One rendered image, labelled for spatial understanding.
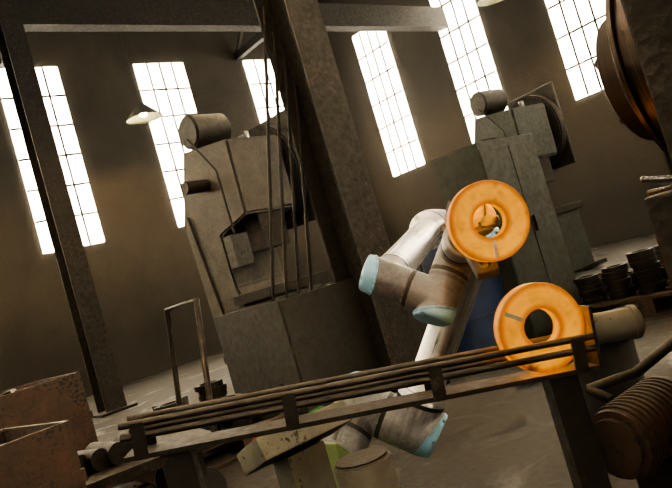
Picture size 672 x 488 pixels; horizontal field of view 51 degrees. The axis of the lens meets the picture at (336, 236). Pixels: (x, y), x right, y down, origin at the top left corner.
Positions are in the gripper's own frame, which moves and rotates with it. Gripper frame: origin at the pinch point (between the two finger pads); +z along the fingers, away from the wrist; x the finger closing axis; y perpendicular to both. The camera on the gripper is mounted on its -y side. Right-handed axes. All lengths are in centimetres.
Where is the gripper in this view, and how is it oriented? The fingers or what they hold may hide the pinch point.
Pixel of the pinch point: (484, 211)
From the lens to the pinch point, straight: 135.4
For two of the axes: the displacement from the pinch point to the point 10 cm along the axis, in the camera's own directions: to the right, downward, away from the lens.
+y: -2.9, -9.0, 3.3
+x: 9.6, -2.8, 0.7
